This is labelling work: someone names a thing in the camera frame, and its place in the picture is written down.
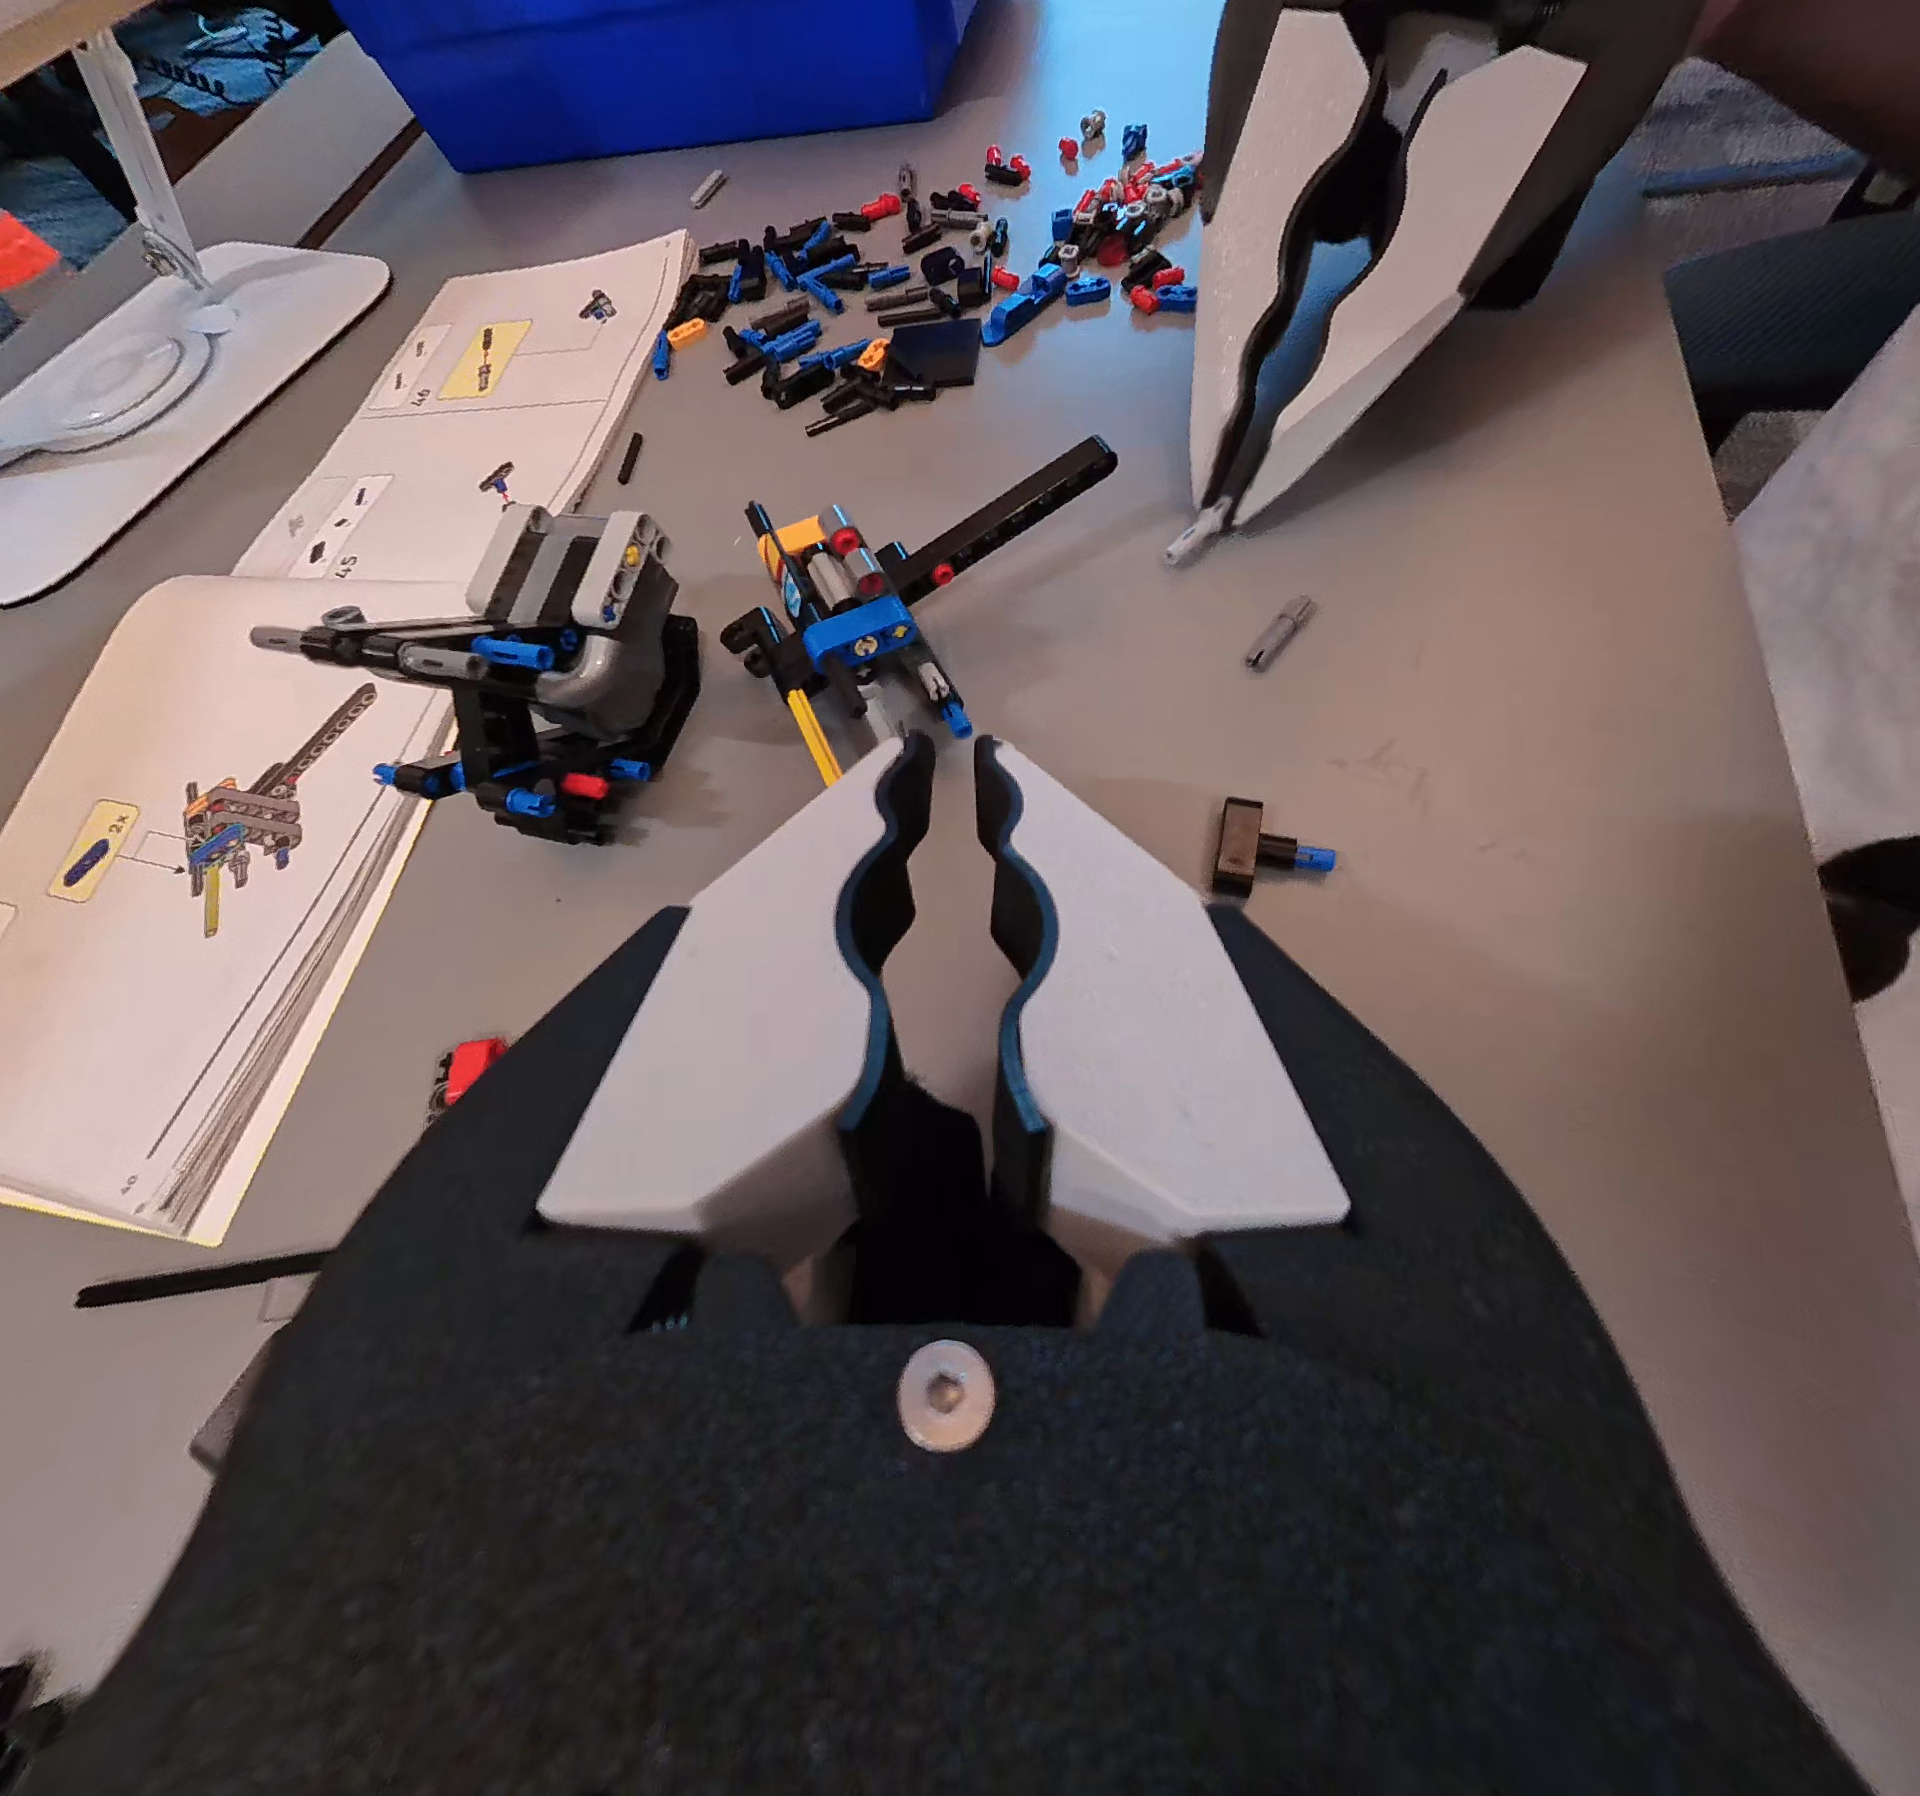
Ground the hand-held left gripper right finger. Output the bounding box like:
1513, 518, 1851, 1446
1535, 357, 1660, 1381
972, 733, 1353, 1325

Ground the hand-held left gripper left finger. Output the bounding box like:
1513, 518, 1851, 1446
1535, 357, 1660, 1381
533, 733, 942, 1325

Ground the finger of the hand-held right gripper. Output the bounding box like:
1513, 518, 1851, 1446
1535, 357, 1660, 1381
1229, 42, 1591, 532
1188, 4, 1387, 523

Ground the small black lego connector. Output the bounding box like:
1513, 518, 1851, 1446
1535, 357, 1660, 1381
1209, 795, 1301, 905

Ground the person's right forearm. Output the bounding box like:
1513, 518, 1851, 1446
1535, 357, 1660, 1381
1691, 0, 1920, 170

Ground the pile of small lego parts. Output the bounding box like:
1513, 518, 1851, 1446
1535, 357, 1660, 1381
653, 109, 1205, 440

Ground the grey black lego chassis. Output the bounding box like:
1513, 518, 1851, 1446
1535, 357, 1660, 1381
249, 502, 704, 845

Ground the small lego beam assembly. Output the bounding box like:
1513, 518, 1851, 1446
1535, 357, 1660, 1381
718, 435, 1120, 788

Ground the thin long black lego axle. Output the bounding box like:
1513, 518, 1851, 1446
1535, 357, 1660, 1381
74, 1247, 351, 1311

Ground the lego instruction booklet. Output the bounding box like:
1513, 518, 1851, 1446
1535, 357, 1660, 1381
0, 229, 698, 1242

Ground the grey lego beam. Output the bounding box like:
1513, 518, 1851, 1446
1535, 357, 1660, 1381
186, 1354, 274, 1477

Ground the black beam with red connector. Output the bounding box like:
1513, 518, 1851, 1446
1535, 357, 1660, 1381
426, 1035, 513, 1117

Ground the black office chair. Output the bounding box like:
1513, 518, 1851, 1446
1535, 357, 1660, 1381
1664, 197, 1920, 440

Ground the blue plastic bin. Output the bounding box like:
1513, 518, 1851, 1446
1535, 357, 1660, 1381
265, 0, 1029, 173

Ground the black chair armrest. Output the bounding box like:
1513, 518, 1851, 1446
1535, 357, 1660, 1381
1818, 836, 1920, 1007

